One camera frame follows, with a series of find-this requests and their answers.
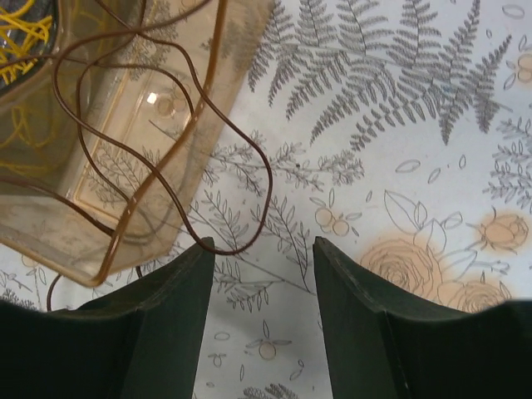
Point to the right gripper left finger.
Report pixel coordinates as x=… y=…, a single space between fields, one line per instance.
x=140 y=341

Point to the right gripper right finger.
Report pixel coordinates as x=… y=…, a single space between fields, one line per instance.
x=384 y=342

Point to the floral table mat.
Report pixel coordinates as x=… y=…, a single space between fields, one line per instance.
x=400 y=131

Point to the clear plastic organizer box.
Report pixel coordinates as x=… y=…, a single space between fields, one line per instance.
x=109 y=111

